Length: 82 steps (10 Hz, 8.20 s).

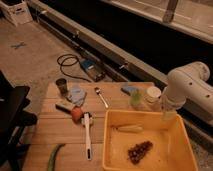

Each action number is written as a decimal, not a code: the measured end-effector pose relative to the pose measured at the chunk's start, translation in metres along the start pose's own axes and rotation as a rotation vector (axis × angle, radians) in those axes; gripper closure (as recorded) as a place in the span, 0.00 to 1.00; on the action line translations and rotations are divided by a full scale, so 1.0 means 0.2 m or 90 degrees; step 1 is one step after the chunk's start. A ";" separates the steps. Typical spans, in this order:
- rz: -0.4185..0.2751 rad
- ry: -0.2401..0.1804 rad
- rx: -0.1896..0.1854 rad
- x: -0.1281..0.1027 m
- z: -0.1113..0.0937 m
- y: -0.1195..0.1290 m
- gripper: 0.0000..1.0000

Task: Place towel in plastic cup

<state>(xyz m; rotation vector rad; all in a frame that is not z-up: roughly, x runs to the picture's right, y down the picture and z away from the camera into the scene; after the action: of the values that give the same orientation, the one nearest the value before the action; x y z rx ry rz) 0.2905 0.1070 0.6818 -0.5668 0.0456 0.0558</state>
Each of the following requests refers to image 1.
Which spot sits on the clear jar white lid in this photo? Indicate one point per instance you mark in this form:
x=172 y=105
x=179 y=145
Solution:
x=152 y=96

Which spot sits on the dark metal cup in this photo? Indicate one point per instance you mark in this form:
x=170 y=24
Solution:
x=61 y=83

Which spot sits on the green plastic cup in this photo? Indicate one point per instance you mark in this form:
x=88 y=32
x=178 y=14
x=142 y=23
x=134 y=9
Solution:
x=135 y=98

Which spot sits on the black chair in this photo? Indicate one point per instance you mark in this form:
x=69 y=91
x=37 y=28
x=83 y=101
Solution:
x=13 y=120

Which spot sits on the yellow plastic bin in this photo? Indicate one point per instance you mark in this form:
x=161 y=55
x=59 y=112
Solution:
x=144 y=141

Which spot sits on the blue black device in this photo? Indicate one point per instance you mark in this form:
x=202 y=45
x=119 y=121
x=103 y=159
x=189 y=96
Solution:
x=92 y=70

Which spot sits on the green cucumber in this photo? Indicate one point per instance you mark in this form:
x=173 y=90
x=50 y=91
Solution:
x=52 y=157

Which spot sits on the white cardboard box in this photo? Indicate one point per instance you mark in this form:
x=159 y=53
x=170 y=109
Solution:
x=17 y=14

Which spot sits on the bunch of dark grapes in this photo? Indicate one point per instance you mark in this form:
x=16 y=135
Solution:
x=139 y=151

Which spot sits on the orange fruit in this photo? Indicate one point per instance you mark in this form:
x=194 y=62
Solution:
x=76 y=114

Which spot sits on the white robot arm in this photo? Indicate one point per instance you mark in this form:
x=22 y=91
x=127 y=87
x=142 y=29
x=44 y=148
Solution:
x=184 y=83

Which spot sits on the metal spoon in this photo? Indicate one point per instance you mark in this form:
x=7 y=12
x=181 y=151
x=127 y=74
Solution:
x=98 y=92

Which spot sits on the black handled tool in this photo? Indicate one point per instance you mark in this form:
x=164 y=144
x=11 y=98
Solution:
x=64 y=107

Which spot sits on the white handled brush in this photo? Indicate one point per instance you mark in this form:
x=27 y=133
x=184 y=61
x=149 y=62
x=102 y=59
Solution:
x=87 y=121

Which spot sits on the blue sponge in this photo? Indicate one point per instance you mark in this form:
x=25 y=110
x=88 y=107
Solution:
x=128 y=89

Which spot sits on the light blue towel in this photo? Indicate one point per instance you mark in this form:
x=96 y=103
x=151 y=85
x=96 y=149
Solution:
x=76 y=95

